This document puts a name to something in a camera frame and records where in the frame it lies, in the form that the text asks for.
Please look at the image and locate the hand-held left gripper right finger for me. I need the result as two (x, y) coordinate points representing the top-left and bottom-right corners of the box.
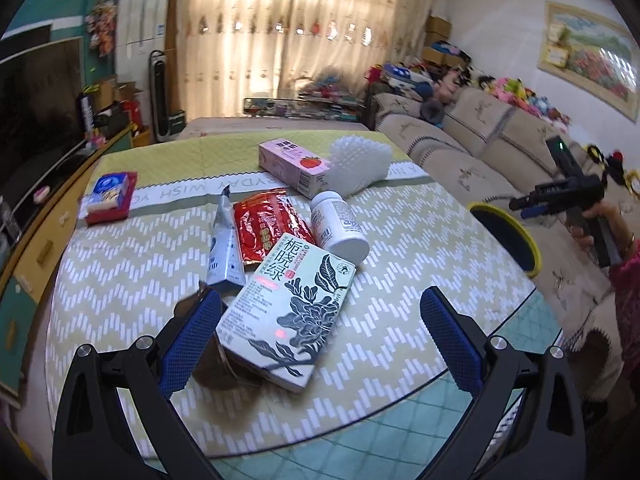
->
(419, 286), (587, 480)

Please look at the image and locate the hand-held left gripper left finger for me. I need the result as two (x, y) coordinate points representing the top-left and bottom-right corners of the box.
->
(52, 287), (226, 480)

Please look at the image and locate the white flower-print tea box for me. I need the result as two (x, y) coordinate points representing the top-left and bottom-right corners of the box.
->
(216, 247), (357, 393)

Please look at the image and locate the red snack packet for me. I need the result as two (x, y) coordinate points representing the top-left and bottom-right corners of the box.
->
(232, 187), (317, 265)

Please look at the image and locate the pink strawberry carton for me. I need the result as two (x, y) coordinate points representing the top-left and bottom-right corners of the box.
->
(258, 138), (333, 200)

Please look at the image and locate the person's right hand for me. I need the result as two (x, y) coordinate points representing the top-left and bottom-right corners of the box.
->
(570, 201), (637, 261)

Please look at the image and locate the yellow black plush toy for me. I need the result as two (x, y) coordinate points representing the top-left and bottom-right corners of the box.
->
(585, 142), (640, 196)

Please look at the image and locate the beige sofa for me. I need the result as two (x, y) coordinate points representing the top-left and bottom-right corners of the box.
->
(367, 82), (640, 401)

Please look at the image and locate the chevron patterned tablecloth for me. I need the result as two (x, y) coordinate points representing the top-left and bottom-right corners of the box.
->
(45, 129), (563, 480)

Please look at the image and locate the silver squeeze tube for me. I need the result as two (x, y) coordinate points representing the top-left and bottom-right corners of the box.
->
(206, 185), (246, 288)

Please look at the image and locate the pile of plush toys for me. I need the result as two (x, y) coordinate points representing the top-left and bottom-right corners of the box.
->
(367, 47), (576, 131)

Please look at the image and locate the framed flower painting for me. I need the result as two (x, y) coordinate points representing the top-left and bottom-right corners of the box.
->
(537, 1), (640, 123)

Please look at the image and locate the red and blue packet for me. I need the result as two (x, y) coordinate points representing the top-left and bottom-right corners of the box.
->
(84, 171), (138, 226)

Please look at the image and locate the white pill bottle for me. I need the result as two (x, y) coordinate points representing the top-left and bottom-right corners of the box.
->
(310, 190), (371, 265)

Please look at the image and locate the white bubble wrap roll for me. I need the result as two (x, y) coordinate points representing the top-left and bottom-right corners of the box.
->
(327, 135), (392, 197)

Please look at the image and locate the blue tissue pack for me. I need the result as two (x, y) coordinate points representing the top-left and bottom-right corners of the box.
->
(90, 175), (132, 210)

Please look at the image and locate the television cabinet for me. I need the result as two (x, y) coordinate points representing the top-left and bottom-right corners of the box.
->
(0, 125), (133, 401)

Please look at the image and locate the stack of cardboard boxes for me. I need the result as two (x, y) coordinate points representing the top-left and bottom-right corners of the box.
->
(422, 15), (451, 63)

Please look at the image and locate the floral cream bedspread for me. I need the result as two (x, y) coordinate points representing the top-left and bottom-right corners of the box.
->
(177, 116), (381, 136)

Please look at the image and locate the glass coffee table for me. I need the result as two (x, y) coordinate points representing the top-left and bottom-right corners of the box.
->
(242, 92), (368, 123)

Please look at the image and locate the cream embroidered curtain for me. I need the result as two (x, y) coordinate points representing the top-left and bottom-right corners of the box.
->
(172, 0), (301, 126)
(280, 0), (441, 111)

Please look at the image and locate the black tower fan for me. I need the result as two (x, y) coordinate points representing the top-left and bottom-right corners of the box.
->
(149, 50), (168, 142)

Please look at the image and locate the open cardboard box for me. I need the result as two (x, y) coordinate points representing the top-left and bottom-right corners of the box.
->
(97, 81), (143, 111)

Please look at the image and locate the large flat television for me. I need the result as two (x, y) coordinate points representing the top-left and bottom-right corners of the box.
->
(0, 37), (83, 221)

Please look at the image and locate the white standing air conditioner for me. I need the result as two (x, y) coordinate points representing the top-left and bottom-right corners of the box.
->
(115, 0), (173, 91)

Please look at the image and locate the artificial flower bunch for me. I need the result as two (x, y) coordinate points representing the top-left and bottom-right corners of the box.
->
(85, 0), (118, 56)

